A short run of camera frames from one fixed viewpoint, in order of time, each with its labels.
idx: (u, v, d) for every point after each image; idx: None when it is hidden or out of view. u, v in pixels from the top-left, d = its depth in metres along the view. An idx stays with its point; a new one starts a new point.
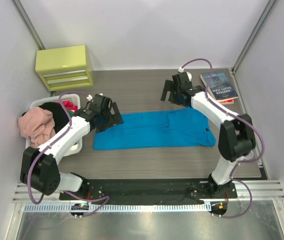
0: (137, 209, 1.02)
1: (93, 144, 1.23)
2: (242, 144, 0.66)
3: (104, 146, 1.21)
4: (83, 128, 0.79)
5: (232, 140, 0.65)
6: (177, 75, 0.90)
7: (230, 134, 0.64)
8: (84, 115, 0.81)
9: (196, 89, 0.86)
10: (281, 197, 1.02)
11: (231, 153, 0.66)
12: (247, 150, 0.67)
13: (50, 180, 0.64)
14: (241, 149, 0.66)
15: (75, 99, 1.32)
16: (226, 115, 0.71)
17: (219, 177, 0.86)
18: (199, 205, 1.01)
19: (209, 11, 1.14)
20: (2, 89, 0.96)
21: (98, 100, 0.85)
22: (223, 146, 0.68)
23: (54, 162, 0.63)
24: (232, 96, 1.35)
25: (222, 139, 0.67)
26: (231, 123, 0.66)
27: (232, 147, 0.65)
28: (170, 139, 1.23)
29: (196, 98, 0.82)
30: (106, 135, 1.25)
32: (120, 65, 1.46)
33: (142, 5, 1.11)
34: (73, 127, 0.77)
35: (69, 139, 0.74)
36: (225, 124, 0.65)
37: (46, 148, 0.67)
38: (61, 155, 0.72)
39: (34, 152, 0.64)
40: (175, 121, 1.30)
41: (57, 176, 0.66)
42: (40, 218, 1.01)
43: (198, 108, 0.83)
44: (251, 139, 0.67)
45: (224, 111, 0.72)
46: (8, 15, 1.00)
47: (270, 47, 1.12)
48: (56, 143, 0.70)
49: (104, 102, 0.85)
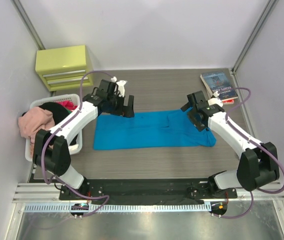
0: (137, 210, 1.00)
1: (93, 144, 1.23)
2: (263, 176, 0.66)
3: (104, 146, 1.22)
4: (91, 113, 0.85)
5: (254, 172, 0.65)
6: (192, 94, 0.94)
7: (253, 167, 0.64)
8: (92, 100, 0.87)
9: (214, 108, 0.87)
10: (281, 197, 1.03)
11: (252, 184, 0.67)
12: (269, 180, 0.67)
13: (61, 160, 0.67)
14: (262, 181, 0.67)
15: (75, 99, 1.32)
16: (248, 142, 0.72)
17: (223, 183, 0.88)
18: (198, 205, 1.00)
19: (209, 11, 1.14)
20: (2, 89, 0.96)
21: (104, 86, 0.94)
22: (243, 175, 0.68)
23: (65, 143, 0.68)
24: (232, 96, 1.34)
25: (243, 169, 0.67)
26: (254, 152, 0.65)
27: (253, 179, 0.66)
28: (170, 139, 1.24)
29: (214, 120, 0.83)
30: (106, 135, 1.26)
32: (119, 65, 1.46)
33: (142, 5, 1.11)
34: (82, 111, 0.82)
35: (78, 123, 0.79)
36: (248, 154, 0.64)
37: (57, 130, 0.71)
38: (71, 137, 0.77)
39: (46, 134, 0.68)
40: (174, 121, 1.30)
41: (67, 158, 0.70)
42: (40, 218, 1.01)
43: (217, 131, 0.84)
44: (274, 170, 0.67)
45: (246, 137, 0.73)
46: (8, 15, 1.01)
47: (269, 48, 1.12)
48: (66, 126, 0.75)
49: (110, 88, 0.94)
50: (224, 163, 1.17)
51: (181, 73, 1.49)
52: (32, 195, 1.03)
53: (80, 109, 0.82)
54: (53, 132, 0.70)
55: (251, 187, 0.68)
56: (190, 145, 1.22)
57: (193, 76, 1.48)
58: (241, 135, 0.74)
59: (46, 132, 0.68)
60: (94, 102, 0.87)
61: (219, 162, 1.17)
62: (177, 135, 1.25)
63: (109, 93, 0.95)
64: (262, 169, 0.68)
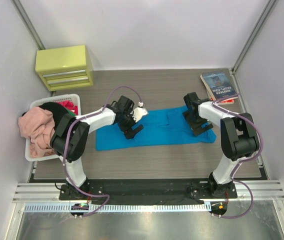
0: (137, 209, 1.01)
1: (95, 144, 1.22)
2: (243, 142, 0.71)
3: (108, 146, 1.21)
4: (110, 117, 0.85)
5: (234, 136, 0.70)
6: (187, 94, 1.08)
7: (231, 130, 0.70)
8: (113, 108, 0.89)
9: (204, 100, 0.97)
10: (281, 197, 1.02)
11: (234, 151, 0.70)
12: (250, 147, 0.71)
13: (79, 145, 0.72)
14: (242, 148, 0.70)
15: (75, 100, 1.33)
16: (227, 114, 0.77)
17: (219, 176, 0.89)
18: (199, 205, 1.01)
19: (209, 11, 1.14)
20: (2, 89, 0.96)
21: (124, 101, 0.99)
22: (226, 144, 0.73)
23: (87, 130, 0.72)
24: (232, 96, 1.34)
25: (224, 136, 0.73)
26: (231, 120, 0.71)
27: (234, 145, 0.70)
28: (170, 139, 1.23)
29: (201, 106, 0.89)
30: (108, 136, 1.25)
32: (119, 65, 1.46)
33: (142, 5, 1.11)
34: (104, 113, 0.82)
35: (99, 119, 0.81)
36: (225, 120, 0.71)
37: (82, 118, 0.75)
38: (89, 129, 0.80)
39: (72, 118, 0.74)
40: (174, 120, 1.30)
41: (83, 145, 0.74)
42: (40, 218, 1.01)
43: (206, 116, 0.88)
44: (252, 137, 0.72)
45: (225, 111, 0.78)
46: (8, 15, 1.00)
47: (270, 48, 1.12)
48: (90, 118, 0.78)
49: (127, 104, 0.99)
50: None
51: (181, 73, 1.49)
52: (32, 195, 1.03)
53: (103, 110, 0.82)
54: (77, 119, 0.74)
55: (234, 155, 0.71)
56: (190, 145, 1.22)
57: (193, 76, 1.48)
58: (223, 110, 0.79)
59: (71, 117, 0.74)
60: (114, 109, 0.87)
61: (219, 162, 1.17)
62: (177, 135, 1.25)
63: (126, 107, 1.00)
64: (242, 138, 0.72)
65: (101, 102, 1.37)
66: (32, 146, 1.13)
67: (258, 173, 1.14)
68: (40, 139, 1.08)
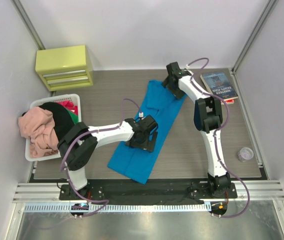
0: (137, 209, 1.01)
1: (137, 180, 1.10)
2: (210, 118, 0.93)
3: (145, 171, 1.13)
4: (127, 134, 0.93)
5: (204, 114, 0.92)
6: (170, 64, 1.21)
7: (202, 110, 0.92)
8: (133, 124, 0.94)
9: (184, 73, 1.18)
10: (281, 197, 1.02)
11: (202, 124, 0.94)
12: (215, 122, 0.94)
13: (81, 157, 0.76)
14: (209, 122, 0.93)
15: (75, 100, 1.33)
16: (201, 94, 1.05)
17: (212, 168, 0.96)
18: (199, 205, 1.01)
19: (209, 11, 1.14)
20: (2, 89, 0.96)
21: (149, 121, 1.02)
22: (198, 119, 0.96)
23: (93, 145, 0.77)
24: (232, 96, 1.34)
25: (197, 113, 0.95)
26: (203, 101, 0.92)
27: (202, 120, 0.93)
28: (171, 115, 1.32)
29: (183, 80, 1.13)
30: (133, 164, 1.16)
32: (119, 65, 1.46)
33: (142, 5, 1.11)
34: (121, 128, 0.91)
35: (113, 134, 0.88)
36: (199, 101, 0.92)
37: (94, 131, 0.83)
38: (102, 142, 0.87)
39: (84, 128, 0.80)
40: (158, 104, 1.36)
41: (86, 158, 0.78)
42: (40, 218, 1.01)
43: (183, 88, 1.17)
44: (218, 115, 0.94)
45: (200, 91, 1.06)
46: (8, 15, 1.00)
47: (269, 48, 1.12)
48: (103, 132, 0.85)
49: (151, 125, 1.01)
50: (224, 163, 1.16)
51: None
52: (32, 195, 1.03)
53: (120, 126, 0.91)
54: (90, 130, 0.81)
55: (202, 127, 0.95)
56: (190, 145, 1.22)
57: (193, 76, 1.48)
58: (198, 90, 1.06)
59: (84, 128, 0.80)
60: (133, 127, 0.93)
61: None
62: (173, 109, 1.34)
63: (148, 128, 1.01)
64: (210, 115, 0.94)
65: (101, 102, 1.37)
66: (32, 146, 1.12)
67: (258, 173, 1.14)
68: (40, 139, 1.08)
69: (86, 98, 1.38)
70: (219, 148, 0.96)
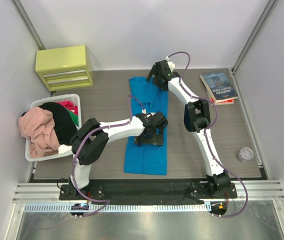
0: (137, 209, 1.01)
1: (157, 172, 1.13)
2: (199, 120, 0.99)
3: (162, 162, 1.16)
4: (139, 129, 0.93)
5: (194, 117, 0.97)
6: (159, 63, 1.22)
7: (192, 113, 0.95)
8: (143, 119, 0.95)
9: (173, 74, 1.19)
10: (281, 197, 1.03)
11: (192, 126, 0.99)
12: (205, 123, 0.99)
13: (93, 153, 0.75)
14: (198, 123, 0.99)
15: (75, 100, 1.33)
16: (191, 98, 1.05)
17: (208, 167, 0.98)
18: (199, 205, 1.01)
19: (209, 11, 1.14)
20: (2, 89, 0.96)
21: (159, 117, 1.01)
22: (187, 120, 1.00)
23: (106, 141, 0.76)
24: (232, 96, 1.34)
25: (187, 115, 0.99)
26: (193, 105, 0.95)
27: (192, 122, 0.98)
28: (163, 104, 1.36)
29: (172, 83, 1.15)
30: (146, 159, 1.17)
32: (119, 65, 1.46)
33: (142, 5, 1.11)
34: (131, 123, 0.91)
35: (124, 130, 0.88)
36: (188, 105, 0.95)
37: (106, 127, 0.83)
38: (113, 138, 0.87)
39: (96, 124, 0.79)
40: (146, 98, 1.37)
41: (98, 154, 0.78)
42: (40, 218, 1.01)
43: (173, 90, 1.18)
44: (207, 117, 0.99)
45: (189, 95, 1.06)
46: (9, 15, 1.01)
47: (269, 48, 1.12)
48: (114, 128, 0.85)
49: (161, 121, 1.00)
50: (224, 163, 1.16)
51: (181, 73, 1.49)
52: (32, 195, 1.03)
53: (130, 121, 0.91)
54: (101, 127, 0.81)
55: (192, 129, 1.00)
56: (190, 145, 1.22)
57: (193, 76, 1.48)
58: (187, 93, 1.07)
59: (95, 124, 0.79)
60: (143, 122, 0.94)
61: None
62: (162, 99, 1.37)
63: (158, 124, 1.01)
64: (200, 116, 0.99)
65: (101, 102, 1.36)
66: (32, 146, 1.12)
67: (258, 173, 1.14)
68: (41, 139, 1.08)
69: (86, 98, 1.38)
70: (212, 146, 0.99)
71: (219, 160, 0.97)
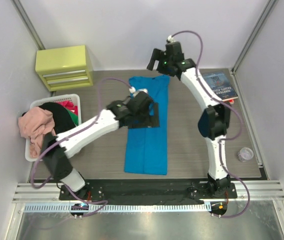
0: (137, 209, 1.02)
1: (157, 172, 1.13)
2: (219, 125, 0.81)
3: (162, 162, 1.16)
4: (112, 125, 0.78)
5: (213, 122, 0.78)
6: (171, 45, 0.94)
7: (212, 120, 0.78)
8: (117, 110, 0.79)
9: (188, 62, 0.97)
10: (281, 197, 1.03)
11: (209, 132, 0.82)
12: (223, 130, 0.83)
13: (58, 170, 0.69)
14: (217, 129, 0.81)
15: (75, 100, 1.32)
16: (211, 99, 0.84)
17: (213, 170, 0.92)
18: (198, 205, 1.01)
19: (209, 11, 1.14)
20: (2, 89, 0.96)
21: (141, 98, 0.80)
22: (203, 125, 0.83)
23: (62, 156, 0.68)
24: (232, 96, 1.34)
25: (204, 120, 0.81)
26: (213, 109, 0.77)
27: (210, 128, 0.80)
28: (162, 104, 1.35)
29: (187, 76, 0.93)
30: (146, 159, 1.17)
32: (119, 65, 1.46)
33: (142, 5, 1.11)
34: (100, 122, 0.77)
35: (90, 132, 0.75)
36: (208, 109, 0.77)
37: (63, 139, 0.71)
38: (79, 147, 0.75)
39: (52, 140, 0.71)
40: None
41: (67, 166, 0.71)
42: (40, 218, 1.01)
43: (186, 84, 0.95)
44: (226, 122, 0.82)
45: (209, 95, 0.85)
46: (8, 15, 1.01)
47: (269, 48, 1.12)
48: (74, 137, 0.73)
49: (144, 103, 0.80)
50: None
51: None
52: (32, 195, 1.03)
53: (97, 120, 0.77)
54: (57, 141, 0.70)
55: (208, 136, 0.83)
56: (190, 145, 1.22)
57: None
58: (206, 92, 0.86)
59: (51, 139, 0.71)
60: (117, 115, 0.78)
61: None
62: (162, 99, 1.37)
63: (141, 107, 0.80)
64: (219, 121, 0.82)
65: (101, 102, 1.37)
66: (32, 146, 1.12)
67: (258, 173, 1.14)
68: (41, 139, 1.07)
69: (86, 98, 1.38)
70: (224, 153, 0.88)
71: (226, 167, 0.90)
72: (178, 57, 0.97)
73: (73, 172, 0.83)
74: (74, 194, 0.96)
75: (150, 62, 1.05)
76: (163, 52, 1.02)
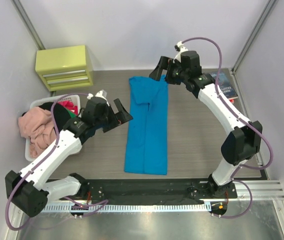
0: (137, 210, 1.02)
1: (158, 171, 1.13)
2: (247, 150, 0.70)
3: (162, 162, 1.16)
4: (74, 144, 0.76)
5: (240, 147, 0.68)
6: (188, 58, 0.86)
7: (239, 144, 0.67)
8: (74, 127, 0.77)
9: (206, 78, 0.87)
10: (281, 197, 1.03)
11: (235, 158, 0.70)
12: (251, 155, 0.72)
13: (32, 205, 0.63)
14: (245, 155, 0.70)
15: (75, 99, 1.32)
16: (237, 120, 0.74)
17: (219, 177, 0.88)
18: (199, 205, 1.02)
19: (209, 11, 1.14)
20: (2, 89, 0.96)
21: (91, 109, 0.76)
22: (229, 151, 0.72)
23: (33, 191, 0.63)
24: (232, 96, 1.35)
25: (230, 144, 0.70)
26: (240, 132, 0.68)
27: (237, 154, 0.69)
28: (163, 104, 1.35)
29: (206, 94, 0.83)
30: (147, 160, 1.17)
32: (119, 65, 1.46)
33: (142, 5, 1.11)
34: (60, 146, 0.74)
35: (55, 157, 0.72)
36: (234, 132, 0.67)
37: (28, 174, 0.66)
38: (48, 175, 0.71)
39: (16, 178, 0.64)
40: (146, 98, 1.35)
41: (40, 199, 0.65)
42: (40, 218, 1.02)
43: (205, 102, 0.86)
44: (255, 146, 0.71)
45: (235, 115, 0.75)
46: (8, 15, 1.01)
47: (269, 48, 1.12)
48: (39, 167, 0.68)
49: (98, 110, 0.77)
50: None
51: None
52: None
53: (57, 144, 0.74)
54: (23, 177, 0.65)
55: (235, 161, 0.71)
56: (190, 145, 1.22)
57: None
58: (232, 113, 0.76)
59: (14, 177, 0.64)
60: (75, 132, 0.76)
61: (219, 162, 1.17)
62: (162, 99, 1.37)
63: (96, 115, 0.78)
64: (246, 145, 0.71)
65: None
66: (32, 146, 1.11)
67: (258, 173, 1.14)
68: (41, 139, 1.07)
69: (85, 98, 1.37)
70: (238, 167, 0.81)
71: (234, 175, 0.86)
72: (195, 71, 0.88)
73: (55, 189, 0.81)
74: (67, 196, 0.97)
75: (158, 71, 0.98)
76: (172, 61, 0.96)
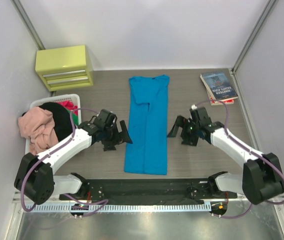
0: (137, 209, 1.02)
1: (158, 171, 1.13)
2: (268, 186, 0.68)
3: (162, 162, 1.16)
4: (86, 141, 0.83)
5: (259, 182, 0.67)
6: (195, 110, 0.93)
7: (256, 177, 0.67)
8: (87, 128, 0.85)
9: (215, 124, 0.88)
10: (281, 197, 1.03)
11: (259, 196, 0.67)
12: (275, 193, 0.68)
13: (43, 189, 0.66)
14: (268, 192, 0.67)
15: (75, 99, 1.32)
16: (249, 154, 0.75)
17: (223, 184, 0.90)
18: (199, 205, 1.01)
19: (209, 11, 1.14)
20: (2, 89, 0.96)
21: (104, 116, 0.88)
22: (249, 189, 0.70)
23: (50, 172, 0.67)
24: (232, 96, 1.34)
25: (248, 181, 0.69)
26: (255, 165, 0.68)
27: (259, 190, 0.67)
28: (162, 104, 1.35)
29: (216, 135, 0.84)
30: (148, 160, 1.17)
32: (119, 65, 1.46)
33: (142, 6, 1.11)
34: (75, 139, 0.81)
35: (69, 149, 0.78)
36: (249, 165, 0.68)
37: (45, 157, 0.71)
38: (60, 163, 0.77)
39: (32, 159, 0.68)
40: (146, 98, 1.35)
41: (51, 185, 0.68)
42: (40, 218, 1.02)
43: (218, 144, 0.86)
44: (278, 182, 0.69)
45: (247, 149, 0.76)
46: (9, 16, 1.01)
47: (269, 48, 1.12)
48: (55, 153, 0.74)
49: (109, 119, 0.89)
50: (224, 163, 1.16)
51: (181, 73, 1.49)
52: None
53: (73, 137, 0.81)
54: (40, 159, 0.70)
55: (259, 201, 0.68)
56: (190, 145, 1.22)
57: (193, 76, 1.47)
58: (244, 148, 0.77)
59: (32, 158, 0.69)
60: (89, 131, 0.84)
61: (219, 162, 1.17)
62: (162, 99, 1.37)
63: (107, 123, 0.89)
64: (267, 182, 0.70)
65: (101, 102, 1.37)
66: (32, 146, 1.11)
67: None
68: (40, 139, 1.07)
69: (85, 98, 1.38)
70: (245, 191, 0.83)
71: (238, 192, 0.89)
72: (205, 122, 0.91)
73: (61, 182, 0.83)
74: (68, 195, 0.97)
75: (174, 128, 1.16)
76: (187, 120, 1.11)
